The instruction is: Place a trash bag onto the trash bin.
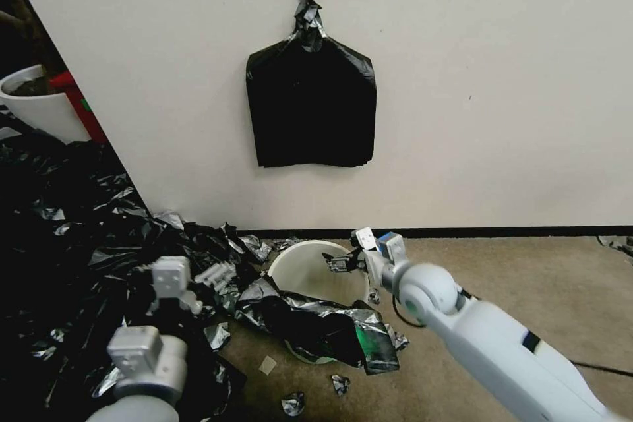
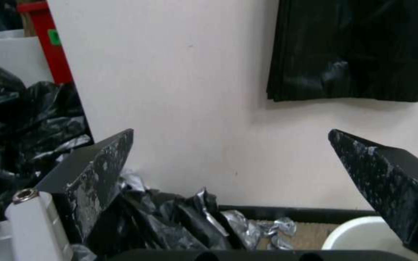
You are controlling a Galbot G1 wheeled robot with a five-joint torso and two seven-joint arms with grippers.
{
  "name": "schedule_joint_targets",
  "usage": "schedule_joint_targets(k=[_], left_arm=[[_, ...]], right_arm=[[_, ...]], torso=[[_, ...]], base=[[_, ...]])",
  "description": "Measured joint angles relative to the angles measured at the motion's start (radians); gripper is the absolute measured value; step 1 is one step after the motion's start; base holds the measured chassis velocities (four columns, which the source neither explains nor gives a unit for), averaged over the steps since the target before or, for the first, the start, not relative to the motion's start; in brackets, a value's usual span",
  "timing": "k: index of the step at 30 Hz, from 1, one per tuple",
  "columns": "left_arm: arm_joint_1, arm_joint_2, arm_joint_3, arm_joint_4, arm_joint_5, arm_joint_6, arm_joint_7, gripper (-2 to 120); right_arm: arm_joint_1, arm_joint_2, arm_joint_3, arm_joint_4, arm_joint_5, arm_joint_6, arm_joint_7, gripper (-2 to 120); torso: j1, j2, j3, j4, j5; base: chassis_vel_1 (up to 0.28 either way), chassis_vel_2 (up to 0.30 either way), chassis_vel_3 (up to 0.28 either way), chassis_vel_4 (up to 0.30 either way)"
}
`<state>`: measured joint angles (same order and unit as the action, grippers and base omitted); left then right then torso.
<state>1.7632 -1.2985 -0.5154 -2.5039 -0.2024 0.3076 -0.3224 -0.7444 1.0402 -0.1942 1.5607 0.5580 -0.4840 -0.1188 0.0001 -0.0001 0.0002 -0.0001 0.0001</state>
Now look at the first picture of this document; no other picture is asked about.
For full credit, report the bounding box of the dark plant trunk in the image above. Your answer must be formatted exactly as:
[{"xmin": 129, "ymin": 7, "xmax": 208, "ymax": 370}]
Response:
[{"xmin": 0, "ymin": 0, "xmax": 66, "ymax": 96}]

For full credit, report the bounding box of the white plant pot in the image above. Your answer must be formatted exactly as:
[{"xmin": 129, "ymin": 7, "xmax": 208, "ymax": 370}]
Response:
[{"xmin": 0, "ymin": 65, "xmax": 93, "ymax": 144}]

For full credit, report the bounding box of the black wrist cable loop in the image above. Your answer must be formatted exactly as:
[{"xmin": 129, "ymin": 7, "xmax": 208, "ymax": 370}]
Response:
[{"xmin": 389, "ymin": 288, "xmax": 428, "ymax": 330}]

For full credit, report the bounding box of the crumpled black bag over bin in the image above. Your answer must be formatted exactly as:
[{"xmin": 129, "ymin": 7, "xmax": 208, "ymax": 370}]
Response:
[{"xmin": 235, "ymin": 277, "xmax": 410, "ymax": 377}]

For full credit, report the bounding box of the hanging black trash bag stack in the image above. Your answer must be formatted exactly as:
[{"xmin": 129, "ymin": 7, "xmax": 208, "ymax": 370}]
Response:
[{"xmin": 245, "ymin": 0, "xmax": 378, "ymax": 169}]

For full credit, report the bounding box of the pile of black trash bags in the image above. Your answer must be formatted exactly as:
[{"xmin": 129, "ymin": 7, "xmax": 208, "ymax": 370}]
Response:
[{"xmin": 0, "ymin": 110, "xmax": 279, "ymax": 422}]

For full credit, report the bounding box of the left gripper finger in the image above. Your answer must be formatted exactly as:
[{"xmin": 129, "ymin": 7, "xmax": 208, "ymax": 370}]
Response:
[{"xmin": 189, "ymin": 262, "xmax": 235, "ymax": 313}]

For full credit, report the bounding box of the red box with green label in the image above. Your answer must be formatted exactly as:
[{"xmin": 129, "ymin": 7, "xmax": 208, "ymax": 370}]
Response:
[{"xmin": 49, "ymin": 71, "xmax": 106, "ymax": 144}]

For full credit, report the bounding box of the white round trash bin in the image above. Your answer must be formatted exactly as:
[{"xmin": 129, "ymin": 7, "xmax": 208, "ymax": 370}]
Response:
[{"xmin": 267, "ymin": 239, "xmax": 372, "ymax": 365}]

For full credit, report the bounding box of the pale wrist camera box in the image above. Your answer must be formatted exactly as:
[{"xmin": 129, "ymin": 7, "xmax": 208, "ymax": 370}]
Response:
[
  {"xmin": 152, "ymin": 255, "xmax": 193, "ymax": 298},
  {"xmin": 351, "ymin": 227, "xmax": 378, "ymax": 250}
]

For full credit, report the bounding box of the black floor cable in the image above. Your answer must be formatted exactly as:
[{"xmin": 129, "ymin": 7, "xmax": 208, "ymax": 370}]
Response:
[{"xmin": 567, "ymin": 358, "xmax": 633, "ymax": 375}]

